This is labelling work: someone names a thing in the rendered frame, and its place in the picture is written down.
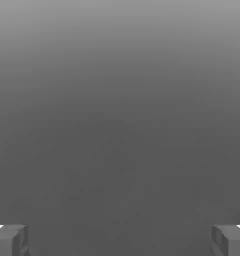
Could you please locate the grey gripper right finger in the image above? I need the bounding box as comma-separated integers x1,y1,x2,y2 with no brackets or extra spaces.
210,224,240,256

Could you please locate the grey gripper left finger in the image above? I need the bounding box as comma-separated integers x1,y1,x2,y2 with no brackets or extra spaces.
0,224,30,256

